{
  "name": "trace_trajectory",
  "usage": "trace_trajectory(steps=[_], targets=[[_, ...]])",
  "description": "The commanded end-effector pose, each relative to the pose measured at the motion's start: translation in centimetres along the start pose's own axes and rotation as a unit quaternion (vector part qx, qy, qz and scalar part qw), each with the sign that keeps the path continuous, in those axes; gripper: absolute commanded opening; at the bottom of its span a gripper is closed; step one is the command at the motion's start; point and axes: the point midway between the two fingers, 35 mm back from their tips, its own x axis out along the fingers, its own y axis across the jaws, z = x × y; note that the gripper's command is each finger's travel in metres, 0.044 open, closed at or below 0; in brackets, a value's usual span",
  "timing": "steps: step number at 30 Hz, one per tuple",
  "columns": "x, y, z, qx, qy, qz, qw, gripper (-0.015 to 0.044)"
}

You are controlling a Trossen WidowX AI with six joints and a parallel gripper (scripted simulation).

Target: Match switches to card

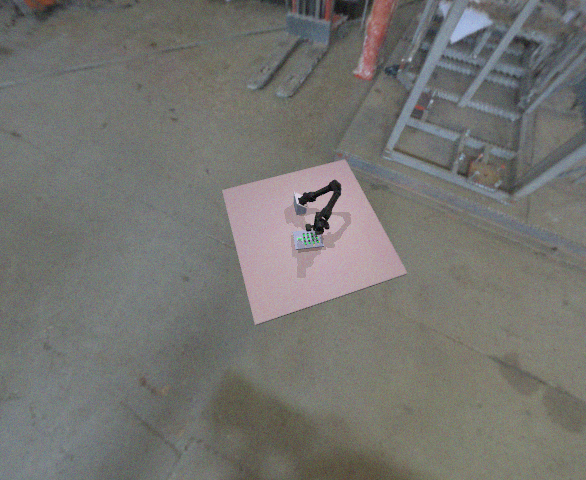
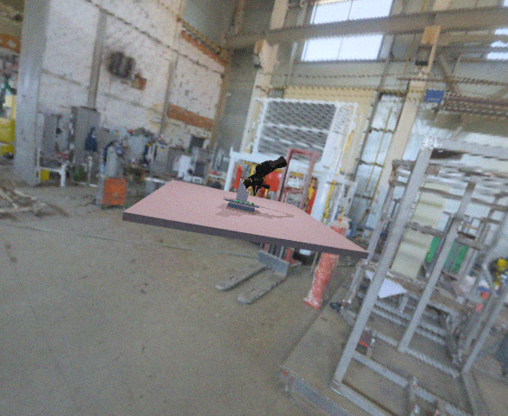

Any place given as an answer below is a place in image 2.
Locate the light blue switch panel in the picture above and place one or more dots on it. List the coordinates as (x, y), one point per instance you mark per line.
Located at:
(241, 205)

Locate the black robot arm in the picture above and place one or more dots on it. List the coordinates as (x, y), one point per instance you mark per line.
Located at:
(265, 168)

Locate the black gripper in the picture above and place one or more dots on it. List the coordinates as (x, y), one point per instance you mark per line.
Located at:
(246, 181)

